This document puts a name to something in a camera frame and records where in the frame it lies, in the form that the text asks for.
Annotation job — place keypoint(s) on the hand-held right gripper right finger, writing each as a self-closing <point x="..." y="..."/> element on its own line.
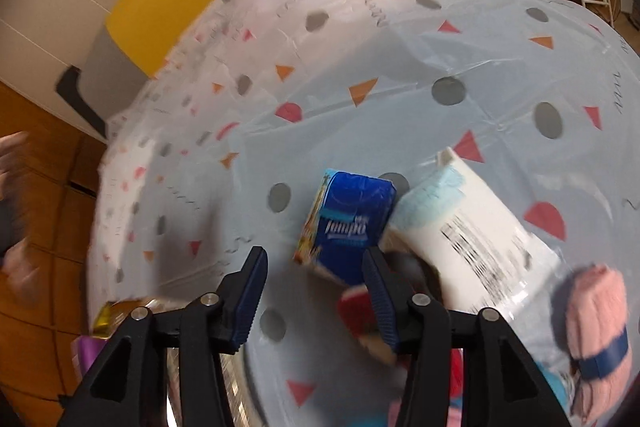
<point x="382" y="302"/>

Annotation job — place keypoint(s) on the gold tin tray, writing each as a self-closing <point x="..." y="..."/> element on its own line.
<point x="107" y="319"/>

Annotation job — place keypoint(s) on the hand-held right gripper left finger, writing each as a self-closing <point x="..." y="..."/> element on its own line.
<point x="247" y="302"/>

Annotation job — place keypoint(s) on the white wipes packet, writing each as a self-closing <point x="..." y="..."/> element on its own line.
<point x="480" y="237"/>

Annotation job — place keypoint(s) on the printed plastic tablecloth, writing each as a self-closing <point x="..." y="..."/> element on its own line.
<point x="400" y="82"/>

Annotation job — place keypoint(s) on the red fluffy sock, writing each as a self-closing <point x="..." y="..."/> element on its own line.
<point x="356" y="314"/>

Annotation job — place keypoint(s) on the blue tissue pack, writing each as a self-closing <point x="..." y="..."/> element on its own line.
<point x="350" y="217"/>

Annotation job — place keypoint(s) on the purple carton box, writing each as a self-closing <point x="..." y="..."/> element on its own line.
<point x="85" y="352"/>

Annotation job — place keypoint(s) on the ornate metal tissue box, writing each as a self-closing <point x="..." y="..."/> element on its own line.
<point x="242" y="387"/>

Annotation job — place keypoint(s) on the pink knit roll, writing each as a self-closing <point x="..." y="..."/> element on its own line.
<point x="595" y="307"/>

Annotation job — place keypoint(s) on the wooden wardrobe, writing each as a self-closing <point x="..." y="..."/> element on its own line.
<point x="45" y="187"/>

